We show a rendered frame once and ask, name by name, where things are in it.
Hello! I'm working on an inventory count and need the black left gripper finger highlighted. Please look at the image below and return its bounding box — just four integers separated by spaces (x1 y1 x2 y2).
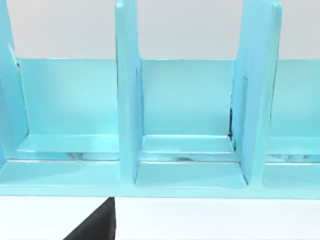
62 196 117 240

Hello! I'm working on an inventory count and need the light blue rack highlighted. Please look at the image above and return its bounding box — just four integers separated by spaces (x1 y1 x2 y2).
0 0 320 198

